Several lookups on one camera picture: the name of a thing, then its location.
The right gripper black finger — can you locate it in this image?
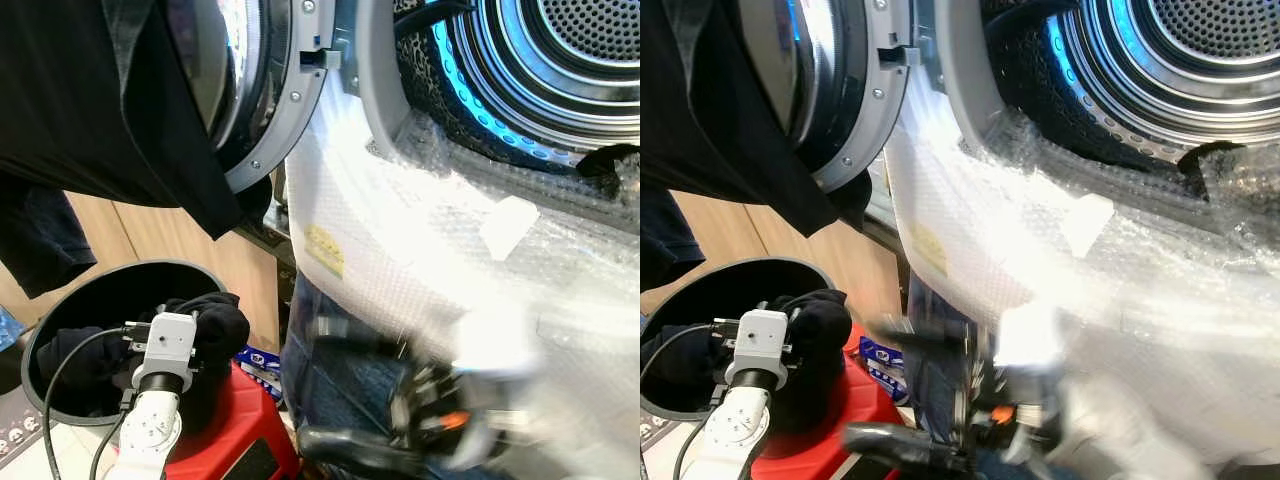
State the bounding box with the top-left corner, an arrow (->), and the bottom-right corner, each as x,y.
875,318 -> 976,356
315,318 -> 413,361
298,425 -> 426,476
843,420 -> 976,473

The grey round washer door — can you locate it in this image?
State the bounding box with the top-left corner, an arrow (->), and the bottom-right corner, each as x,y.
765,0 -> 951,193
165,0 -> 346,196

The black panel with dials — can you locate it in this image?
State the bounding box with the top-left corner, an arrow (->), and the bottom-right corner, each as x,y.
0,385 -> 46,466

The small black cloth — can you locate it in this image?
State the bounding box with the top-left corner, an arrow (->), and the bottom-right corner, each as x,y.
577,143 -> 641,201
1175,140 -> 1246,199

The black round laundry bin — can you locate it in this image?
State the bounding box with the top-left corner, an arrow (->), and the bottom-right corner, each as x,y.
20,260 -> 236,426
640,257 -> 836,421

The red plastic box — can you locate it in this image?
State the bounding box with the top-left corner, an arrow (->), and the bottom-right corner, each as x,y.
165,362 -> 301,480
750,325 -> 906,480

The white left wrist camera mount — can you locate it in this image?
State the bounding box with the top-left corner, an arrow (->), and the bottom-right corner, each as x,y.
728,308 -> 793,389
140,312 -> 198,391

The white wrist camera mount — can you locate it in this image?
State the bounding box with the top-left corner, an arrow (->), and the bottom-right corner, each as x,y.
990,300 -> 1066,376
455,305 -> 546,381
728,308 -> 793,389
140,312 -> 198,391

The blue and white package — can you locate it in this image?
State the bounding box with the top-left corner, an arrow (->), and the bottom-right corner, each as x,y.
858,337 -> 906,401
237,345 -> 286,399

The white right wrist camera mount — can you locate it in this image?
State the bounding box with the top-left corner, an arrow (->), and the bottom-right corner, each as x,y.
990,300 -> 1066,376
455,305 -> 546,381

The yellow washer sticker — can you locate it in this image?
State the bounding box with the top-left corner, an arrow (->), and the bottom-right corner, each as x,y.
305,223 -> 346,279

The large black hanging garment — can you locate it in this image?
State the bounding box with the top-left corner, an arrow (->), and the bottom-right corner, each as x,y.
0,0 -> 271,299
640,0 -> 873,293

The white bubble-wrapped washing machine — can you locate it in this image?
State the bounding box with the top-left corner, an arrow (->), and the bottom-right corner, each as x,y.
283,0 -> 641,480
885,0 -> 1280,480

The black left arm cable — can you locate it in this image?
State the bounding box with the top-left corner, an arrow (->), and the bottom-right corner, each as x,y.
640,320 -> 741,480
42,325 -> 151,480

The steel perforated washer drum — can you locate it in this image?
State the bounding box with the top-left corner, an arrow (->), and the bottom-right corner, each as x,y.
395,0 -> 641,166
985,0 -> 1280,166

